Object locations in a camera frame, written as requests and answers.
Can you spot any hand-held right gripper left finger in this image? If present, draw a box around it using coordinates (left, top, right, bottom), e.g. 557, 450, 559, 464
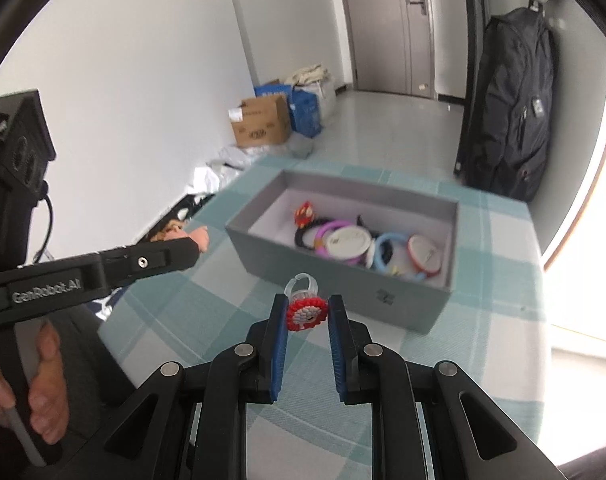
94, 294, 290, 480

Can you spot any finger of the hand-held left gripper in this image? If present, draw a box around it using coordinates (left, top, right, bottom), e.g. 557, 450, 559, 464
100, 237, 202, 292

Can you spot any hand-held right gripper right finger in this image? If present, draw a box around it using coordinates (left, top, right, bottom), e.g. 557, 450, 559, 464
328, 293, 540, 480

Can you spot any red white flower ring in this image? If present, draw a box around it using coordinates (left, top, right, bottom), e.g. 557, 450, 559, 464
284, 272, 330, 332

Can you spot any pink pig toy charm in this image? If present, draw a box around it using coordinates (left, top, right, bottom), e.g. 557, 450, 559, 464
150, 219, 210, 253

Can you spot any grey cardboard box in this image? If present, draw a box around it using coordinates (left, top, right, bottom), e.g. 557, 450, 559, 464
225, 170, 460, 335

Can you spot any blue ring bracelet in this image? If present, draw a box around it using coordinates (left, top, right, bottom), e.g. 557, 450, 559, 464
373, 231, 408, 273

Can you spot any white round badge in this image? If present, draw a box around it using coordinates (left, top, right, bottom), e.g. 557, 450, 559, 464
327, 225, 374, 261

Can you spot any purple ring bracelet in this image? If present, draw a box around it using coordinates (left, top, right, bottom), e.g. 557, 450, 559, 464
314, 219, 364, 263

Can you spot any red rimmed round badge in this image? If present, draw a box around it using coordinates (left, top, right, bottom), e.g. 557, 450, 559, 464
407, 234, 442, 277

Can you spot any red orange cartoon charm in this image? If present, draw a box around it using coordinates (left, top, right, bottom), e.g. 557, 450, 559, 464
294, 201, 318, 227

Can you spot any person's left hand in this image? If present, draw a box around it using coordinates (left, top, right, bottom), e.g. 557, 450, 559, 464
0, 321, 70, 447

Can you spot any person's dark clothing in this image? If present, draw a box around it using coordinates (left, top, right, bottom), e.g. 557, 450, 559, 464
53, 305, 134, 411

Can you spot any crumpled white plastic sheet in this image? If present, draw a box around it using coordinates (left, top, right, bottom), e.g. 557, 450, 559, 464
193, 145, 256, 196

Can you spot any green white checked tablecloth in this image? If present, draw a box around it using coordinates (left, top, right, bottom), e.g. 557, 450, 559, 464
98, 152, 554, 480

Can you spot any brown cardboard carton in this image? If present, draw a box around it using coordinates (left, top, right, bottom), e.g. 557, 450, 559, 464
230, 95, 292, 148

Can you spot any blue carton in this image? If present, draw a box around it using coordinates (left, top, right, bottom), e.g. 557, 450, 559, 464
289, 87, 324, 137

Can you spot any white tote bag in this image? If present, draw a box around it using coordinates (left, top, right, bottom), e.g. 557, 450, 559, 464
285, 63, 336, 116

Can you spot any black backpack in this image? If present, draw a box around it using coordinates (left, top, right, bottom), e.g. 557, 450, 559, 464
465, 7, 558, 203

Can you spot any black metal rack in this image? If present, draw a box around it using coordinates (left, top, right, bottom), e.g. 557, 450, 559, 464
453, 0, 490, 181

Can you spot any grey door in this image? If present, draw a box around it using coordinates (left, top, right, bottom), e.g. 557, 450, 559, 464
335, 0, 436, 98

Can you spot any black cable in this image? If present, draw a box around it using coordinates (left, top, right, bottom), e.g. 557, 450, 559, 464
33, 192, 54, 261

